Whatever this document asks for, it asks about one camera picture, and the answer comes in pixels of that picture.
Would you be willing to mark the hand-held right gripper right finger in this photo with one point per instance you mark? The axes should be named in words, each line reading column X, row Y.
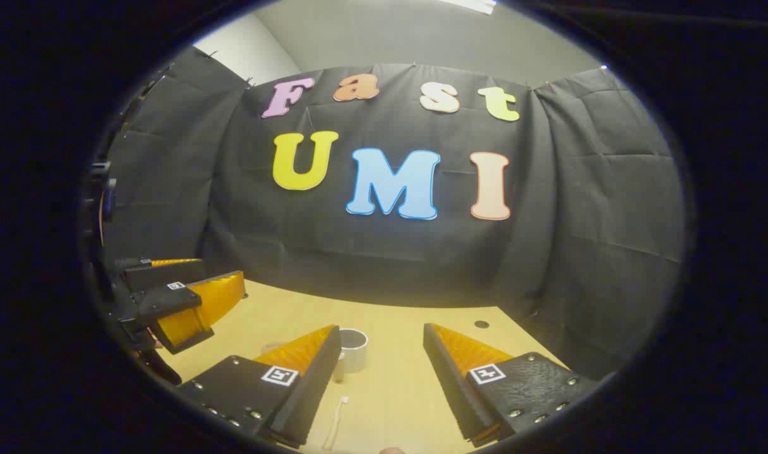
column 450, row 384

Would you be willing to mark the black backdrop cloth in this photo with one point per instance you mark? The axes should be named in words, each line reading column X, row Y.
column 548, row 221

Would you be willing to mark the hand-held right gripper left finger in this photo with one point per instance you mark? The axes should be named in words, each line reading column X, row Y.
column 314, row 391

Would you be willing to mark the ceiling light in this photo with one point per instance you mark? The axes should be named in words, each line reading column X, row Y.
column 472, row 5

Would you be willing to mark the beige toothbrush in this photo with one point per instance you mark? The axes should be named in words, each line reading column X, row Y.
column 335, row 421

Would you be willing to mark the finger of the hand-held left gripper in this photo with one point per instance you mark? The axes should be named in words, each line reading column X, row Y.
column 169, row 301
column 163, row 274

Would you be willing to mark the wooden desktop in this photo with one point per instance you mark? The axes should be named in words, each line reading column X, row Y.
column 390, row 378

